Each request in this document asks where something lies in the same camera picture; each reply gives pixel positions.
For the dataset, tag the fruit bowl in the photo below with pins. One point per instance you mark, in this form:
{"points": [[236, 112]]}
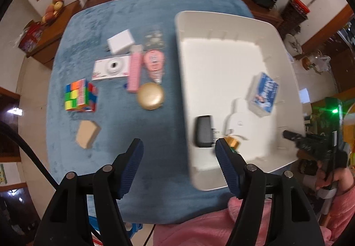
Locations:
{"points": [[52, 8]]}

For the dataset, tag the pink stick with clear cap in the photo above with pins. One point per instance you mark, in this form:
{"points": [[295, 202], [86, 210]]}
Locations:
{"points": [[134, 71]]}

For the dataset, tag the white power adapter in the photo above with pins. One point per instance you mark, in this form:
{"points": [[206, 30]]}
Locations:
{"points": [[120, 42]]}

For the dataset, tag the clear plastic packet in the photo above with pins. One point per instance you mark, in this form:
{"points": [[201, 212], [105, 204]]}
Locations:
{"points": [[154, 39]]}

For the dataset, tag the white waste bin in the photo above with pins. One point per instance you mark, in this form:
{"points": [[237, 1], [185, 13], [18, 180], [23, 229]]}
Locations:
{"points": [[294, 44]]}

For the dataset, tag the black charger plug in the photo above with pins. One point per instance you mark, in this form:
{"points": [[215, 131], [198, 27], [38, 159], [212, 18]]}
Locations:
{"points": [[203, 130]]}

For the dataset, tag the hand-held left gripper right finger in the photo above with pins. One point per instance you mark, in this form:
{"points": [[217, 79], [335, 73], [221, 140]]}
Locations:
{"points": [[227, 168]]}

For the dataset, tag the white compact camera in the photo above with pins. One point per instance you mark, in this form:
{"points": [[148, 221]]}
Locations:
{"points": [[111, 67]]}

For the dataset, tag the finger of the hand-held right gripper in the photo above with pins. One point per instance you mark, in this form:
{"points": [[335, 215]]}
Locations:
{"points": [[289, 135]]}

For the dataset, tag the wooden side cabinet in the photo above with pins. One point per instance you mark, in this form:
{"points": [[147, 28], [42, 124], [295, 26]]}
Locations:
{"points": [[66, 18]]}

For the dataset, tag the pink correction tape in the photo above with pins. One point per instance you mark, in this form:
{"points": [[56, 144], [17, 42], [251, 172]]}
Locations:
{"points": [[154, 61]]}

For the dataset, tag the beige block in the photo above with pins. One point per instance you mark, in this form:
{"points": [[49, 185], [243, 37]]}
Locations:
{"points": [[87, 133]]}

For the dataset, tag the white plastic bag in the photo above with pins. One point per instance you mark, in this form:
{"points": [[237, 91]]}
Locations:
{"points": [[321, 62]]}

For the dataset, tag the person's right hand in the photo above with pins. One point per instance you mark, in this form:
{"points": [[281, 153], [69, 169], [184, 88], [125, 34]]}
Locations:
{"points": [[321, 182]]}

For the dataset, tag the blue stool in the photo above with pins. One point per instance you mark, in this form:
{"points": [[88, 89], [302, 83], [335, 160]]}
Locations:
{"points": [[136, 226]]}

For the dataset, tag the wooden television stand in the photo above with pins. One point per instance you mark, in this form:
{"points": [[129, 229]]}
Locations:
{"points": [[266, 15]]}

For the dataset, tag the white plastic bin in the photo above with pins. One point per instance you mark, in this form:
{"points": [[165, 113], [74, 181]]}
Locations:
{"points": [[222, 68]]}

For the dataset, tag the gold round compact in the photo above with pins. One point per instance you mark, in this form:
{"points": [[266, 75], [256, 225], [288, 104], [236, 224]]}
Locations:
{"points": [[150, 96]]}

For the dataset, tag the white plastic tool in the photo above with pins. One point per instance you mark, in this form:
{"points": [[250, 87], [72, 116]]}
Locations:
{"points": [[238, 121]]}

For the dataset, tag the person's right forearm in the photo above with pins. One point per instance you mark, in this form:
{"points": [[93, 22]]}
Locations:
{"points": [[345, 207]]}

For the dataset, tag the black basket with red lid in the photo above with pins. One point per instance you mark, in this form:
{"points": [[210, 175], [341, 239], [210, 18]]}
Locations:
{"points": [[292, 17]]}

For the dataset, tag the pink fleece robe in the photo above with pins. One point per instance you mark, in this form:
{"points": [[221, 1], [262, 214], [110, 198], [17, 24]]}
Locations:
{"points": [[199, 229]]}

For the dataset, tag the blue plush blanket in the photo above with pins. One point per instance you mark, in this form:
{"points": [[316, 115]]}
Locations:
{"points": [[155, 137]]}

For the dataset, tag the blue card box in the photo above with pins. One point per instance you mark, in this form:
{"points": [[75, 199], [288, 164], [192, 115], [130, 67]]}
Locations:
{"points": [[263, 93]]}

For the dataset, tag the colourful puzzle cube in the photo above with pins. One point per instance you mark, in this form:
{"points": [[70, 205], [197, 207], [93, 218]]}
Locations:
{"points": [[79, 94]]}

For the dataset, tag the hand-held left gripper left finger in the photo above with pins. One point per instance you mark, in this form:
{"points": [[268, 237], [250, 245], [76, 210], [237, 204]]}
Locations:
{"points": [[130, 168]]}

